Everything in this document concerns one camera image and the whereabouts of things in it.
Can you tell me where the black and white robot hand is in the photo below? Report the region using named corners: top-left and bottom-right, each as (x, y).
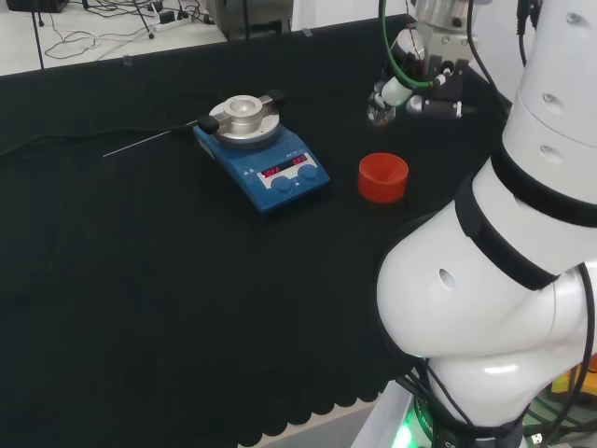
top-left (371, 22), bottom-right (478, 125)

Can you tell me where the clear glass round-bottom flask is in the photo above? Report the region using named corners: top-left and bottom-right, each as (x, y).
top-left (367, 91), bottom-right (397, 128)

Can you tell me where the heater with blue base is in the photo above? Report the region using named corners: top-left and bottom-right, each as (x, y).
top-left (192, 90), bottom-right (332, 216)

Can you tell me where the grey metal cabinet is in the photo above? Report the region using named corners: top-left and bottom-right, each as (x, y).
top-left (217, 0), bottom-right (296, 44)

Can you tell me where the white power strip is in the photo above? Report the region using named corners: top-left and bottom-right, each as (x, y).
top-left (153, 9), bottom-right (195, 33)

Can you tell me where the thin metal probe rod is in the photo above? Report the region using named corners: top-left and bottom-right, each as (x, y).
top-left (102, 129), bottom-right (174, 159)

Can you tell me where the yellow stop button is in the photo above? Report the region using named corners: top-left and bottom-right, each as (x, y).
top-left (551, 354), bottom-right (597, 399)

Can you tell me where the black bench cloth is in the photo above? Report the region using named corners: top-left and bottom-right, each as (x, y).
top-left (0, 12), bottom-right (514, 448)

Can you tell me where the black tripod pole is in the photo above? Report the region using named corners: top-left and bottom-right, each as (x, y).
top-left (30, 0), bottom-right (47, 70)

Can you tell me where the green cable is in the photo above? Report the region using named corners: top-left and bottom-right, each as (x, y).
top-left (380, 0), bottom-right (436, 89)

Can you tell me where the red ribbed ring stand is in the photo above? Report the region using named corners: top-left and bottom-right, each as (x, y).
top-left (356, 152), bottom-right (410, 205)

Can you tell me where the black probe cable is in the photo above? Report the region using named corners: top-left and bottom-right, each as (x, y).
top-left (0, 95), bottom-right (211, 160)

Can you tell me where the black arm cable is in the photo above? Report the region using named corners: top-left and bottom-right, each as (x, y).
top-left (576, 261), bottom-right (597, 374)

